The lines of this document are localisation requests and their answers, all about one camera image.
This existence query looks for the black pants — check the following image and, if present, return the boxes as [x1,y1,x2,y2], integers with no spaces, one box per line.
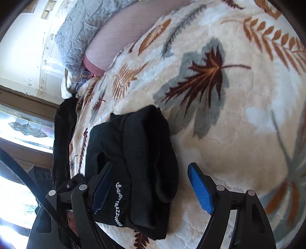
[85,105,178,240]

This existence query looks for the stained glass window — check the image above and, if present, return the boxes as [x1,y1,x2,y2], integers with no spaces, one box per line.
[0,104,55,154]

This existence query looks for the black garment at bed edge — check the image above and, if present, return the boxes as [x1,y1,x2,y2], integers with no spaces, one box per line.
[51,95,78,190]

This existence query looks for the leaf pattern fleece blanket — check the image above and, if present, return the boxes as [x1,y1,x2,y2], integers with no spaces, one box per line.
[69,1,305,248]

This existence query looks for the pink quilted bedsheet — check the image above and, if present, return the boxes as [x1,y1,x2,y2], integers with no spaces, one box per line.
[83,0,189,77]

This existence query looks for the grey quilted blanket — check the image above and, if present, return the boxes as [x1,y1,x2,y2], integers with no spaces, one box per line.
[55,1,140,94]

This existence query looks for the black strap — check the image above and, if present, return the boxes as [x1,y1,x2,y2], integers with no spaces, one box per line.
[0,147,83,249]

